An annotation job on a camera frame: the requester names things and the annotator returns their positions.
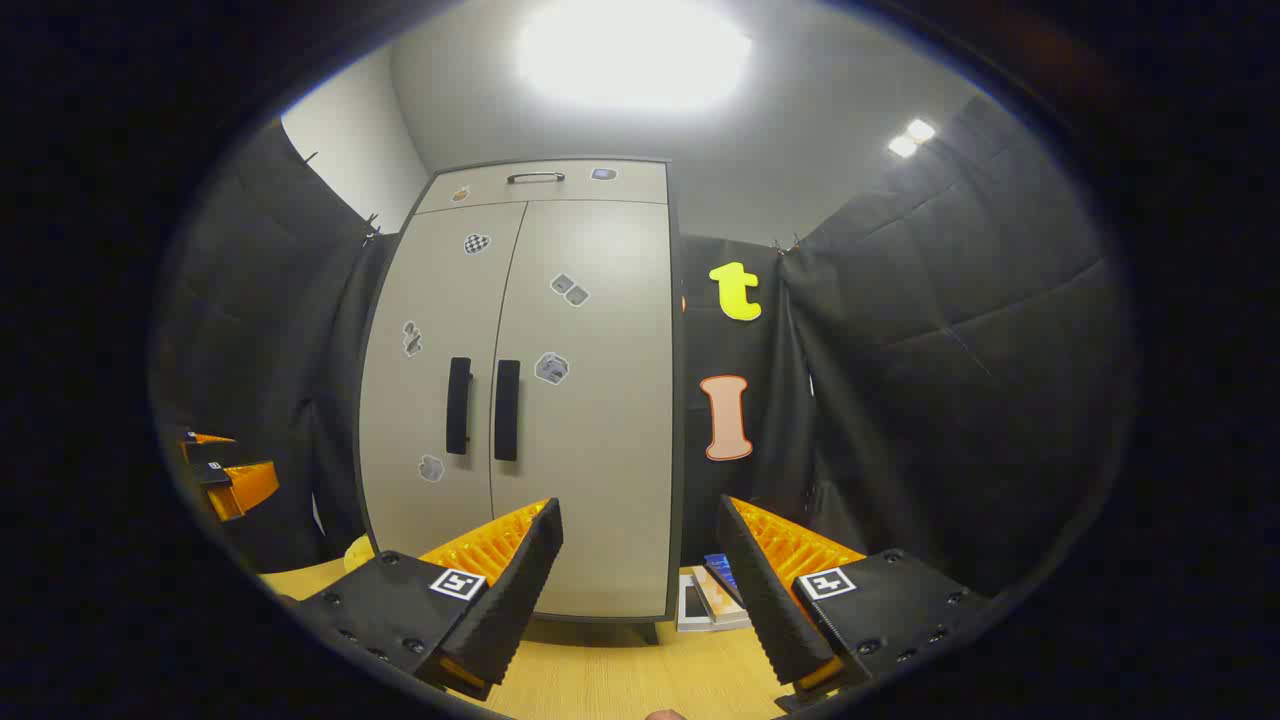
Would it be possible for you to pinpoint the large ceiling light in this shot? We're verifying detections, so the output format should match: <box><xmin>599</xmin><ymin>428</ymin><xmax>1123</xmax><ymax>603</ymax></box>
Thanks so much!
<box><xmin>518</xmin><ymin>0</ymin><xmax>753</xmax><ymax>109</ymax></box>

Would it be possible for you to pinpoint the grey double-door shoe cabinet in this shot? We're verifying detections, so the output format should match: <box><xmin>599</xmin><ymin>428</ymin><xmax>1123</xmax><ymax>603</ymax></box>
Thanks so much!
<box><xmin>355</xmin><ymin>157</ymin><xmax>686</xmax><ymax>646</ymax></box>

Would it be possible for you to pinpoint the black backdrop cloth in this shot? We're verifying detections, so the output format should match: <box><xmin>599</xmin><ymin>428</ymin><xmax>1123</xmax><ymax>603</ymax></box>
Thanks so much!
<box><xmin>150</xmin><ymin>95</ymin><xmax>1136</xmax><ymax>601</ymax></box>

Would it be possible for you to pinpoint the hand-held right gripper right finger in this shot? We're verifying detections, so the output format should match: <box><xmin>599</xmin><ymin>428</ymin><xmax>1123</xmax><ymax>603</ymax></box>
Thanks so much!
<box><xmin>715</xmin><ymin>494</ymin><xmax>991</xmax><ymax>713</ymax></box>

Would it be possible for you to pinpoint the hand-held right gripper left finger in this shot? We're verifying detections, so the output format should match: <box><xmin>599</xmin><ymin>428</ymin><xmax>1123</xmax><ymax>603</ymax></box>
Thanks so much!
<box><xmin>285</xmin><ymin>497</ymin><xmax>564</xmax><ymax>701</ymax></box>

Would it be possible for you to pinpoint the small double ceiling light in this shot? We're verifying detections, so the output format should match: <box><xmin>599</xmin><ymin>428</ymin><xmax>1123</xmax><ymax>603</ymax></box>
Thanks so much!
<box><xmin>888</xmin><ymin>118</ymin><xmax>938</xmax><ymax>159</ymax></box>

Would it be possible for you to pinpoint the white book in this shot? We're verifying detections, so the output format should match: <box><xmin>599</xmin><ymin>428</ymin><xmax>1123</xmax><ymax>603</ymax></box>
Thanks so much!
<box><xmin>677</xmin><ymin>568</ymin><xmax>751</xmax><ymax>633</ymax></box>

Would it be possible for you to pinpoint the black door handle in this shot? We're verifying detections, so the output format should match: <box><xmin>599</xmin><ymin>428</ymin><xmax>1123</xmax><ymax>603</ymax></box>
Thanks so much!
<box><xmin>494</xmin><ymin>359</ymin><xmax>521</xmax><ymax>462</ymax></box>
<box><xmin>446</xmin><ymin>357</ymin><xmax>473</xmax><ymax>456</ymax></box>

